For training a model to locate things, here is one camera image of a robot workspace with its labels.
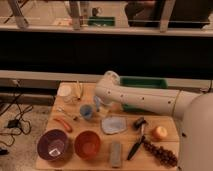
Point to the green box on shelf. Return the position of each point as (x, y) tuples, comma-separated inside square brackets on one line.
[(101, 21)]

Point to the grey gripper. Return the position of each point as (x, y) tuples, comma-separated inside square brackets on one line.
[(97, 103)]

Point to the light blue cloth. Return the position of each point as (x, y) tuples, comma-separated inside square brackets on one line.
[(113, 125)]

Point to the orange bowl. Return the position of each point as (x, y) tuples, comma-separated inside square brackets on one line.
[(87, 145)]

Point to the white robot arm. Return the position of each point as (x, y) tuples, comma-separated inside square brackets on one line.
[(195, 110)]

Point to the blue metal cup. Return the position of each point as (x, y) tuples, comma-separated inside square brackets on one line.
[(86, 111)]

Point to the metal spoon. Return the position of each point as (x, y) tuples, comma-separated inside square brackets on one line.
[(72, 116)]

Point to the grey sponge block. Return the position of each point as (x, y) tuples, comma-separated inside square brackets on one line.
[(115, 154)]

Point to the red apple toy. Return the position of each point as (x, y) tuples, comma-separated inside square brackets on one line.
[(160, 132)]

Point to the orange carrot toy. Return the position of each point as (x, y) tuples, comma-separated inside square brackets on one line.
[(66, 125)]

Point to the brown grape bunch toy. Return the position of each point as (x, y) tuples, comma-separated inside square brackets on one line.
[(164, 156)]

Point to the purple bowl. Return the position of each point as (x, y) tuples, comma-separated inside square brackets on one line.
[(54, 145)]

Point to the green plastic bin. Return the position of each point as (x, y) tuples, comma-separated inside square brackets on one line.
[(139, 82)]

